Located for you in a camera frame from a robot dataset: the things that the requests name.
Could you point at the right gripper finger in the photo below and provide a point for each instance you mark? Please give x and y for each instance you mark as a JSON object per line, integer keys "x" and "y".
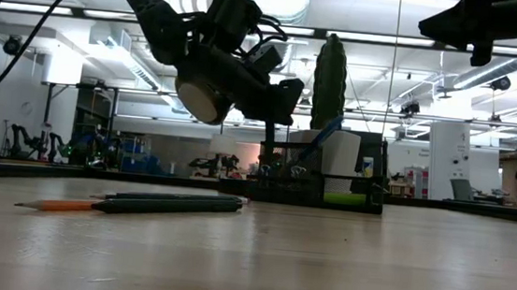
{"x": 452, "y": 26}

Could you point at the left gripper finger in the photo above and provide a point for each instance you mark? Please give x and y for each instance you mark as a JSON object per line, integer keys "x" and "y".
{"x": 281, "y": 102}

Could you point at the green sticky note pad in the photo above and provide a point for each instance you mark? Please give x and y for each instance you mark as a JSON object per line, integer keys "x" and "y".
{"x": 345, "y": 199}

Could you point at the black pen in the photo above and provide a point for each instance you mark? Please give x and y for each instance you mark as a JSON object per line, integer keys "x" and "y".
{"x": 164, "y": 198}
{"x": 164, "y": 206}

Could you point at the orange pencil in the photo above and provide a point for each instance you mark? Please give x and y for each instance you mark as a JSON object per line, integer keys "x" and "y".
{"x": 61, "y": 205}

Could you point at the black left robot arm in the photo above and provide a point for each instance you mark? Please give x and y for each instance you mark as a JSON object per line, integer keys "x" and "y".
{"x": 161, "y": 19}

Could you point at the background black robot arm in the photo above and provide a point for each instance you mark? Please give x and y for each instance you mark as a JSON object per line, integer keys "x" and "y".
{"x": 33, "y": 141}
{"x": 59, "y": 146}
{"x": 219, "y": 165}

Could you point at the black mesh desk organizer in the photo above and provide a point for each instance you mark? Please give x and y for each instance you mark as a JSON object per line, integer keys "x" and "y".
{"x": 292, "y": 192}

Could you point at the grey office chair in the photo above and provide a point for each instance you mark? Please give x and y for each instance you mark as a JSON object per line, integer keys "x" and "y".
{"x": 462, "y": 188}

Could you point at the black gooseneck desk lamp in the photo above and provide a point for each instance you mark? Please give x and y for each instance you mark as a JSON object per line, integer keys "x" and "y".
{"x": 199, "y": 102}

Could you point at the green cactus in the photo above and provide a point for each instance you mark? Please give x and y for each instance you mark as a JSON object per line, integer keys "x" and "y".
{"x": 330, "y": 81}

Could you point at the black ceiling spotlight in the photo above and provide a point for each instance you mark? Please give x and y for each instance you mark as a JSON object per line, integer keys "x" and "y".
{"x": 501, "y": 82}
{"x": 12, "y": 45}
{"x": 409, "y": 106}

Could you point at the white lampshade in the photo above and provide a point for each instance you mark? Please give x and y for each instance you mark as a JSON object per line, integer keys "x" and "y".
{"x": 222, "y": 144}

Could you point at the long ceiling light strip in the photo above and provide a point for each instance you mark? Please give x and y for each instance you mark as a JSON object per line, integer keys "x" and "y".
{"x": 366, "y": 37}

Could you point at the yellow blue bottle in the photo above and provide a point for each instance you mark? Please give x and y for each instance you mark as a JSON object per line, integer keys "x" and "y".
{"x": 368, "y": 166}

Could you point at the white square pillar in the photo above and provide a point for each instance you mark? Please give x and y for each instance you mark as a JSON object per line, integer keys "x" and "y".
{"x": 447, "y": 157}

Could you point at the blue storage bin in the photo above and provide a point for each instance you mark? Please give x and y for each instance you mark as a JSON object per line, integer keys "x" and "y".
{"x": 137, "y": 162}

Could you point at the black metal rack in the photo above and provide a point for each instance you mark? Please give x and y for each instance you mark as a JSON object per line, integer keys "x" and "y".
{"x": 48, "y": 117}

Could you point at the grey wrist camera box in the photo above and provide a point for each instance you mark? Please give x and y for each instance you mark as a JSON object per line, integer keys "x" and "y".
{"x": 266, "y": 59}

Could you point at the white rectangular air duct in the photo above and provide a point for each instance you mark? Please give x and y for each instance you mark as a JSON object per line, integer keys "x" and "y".
{"x": 108, "y": 40}

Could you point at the black aluminium table frame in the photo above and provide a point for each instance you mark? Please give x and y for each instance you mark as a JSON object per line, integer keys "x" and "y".
{"x": 96, "y": 175}

